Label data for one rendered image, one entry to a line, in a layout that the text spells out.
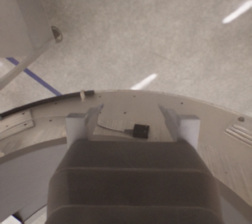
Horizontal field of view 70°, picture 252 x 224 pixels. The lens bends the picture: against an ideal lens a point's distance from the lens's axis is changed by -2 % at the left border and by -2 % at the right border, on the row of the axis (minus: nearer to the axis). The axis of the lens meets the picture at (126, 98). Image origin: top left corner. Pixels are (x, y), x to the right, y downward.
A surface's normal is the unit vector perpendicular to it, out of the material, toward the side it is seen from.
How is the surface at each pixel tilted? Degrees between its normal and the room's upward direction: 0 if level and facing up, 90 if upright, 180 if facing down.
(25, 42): 0
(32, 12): 0
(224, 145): 90
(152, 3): 0
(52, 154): 20
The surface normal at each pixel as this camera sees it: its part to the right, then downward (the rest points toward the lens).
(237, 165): -0.11, -0.79
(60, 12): -0.13, 0.61
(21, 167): 0.45, 0.50
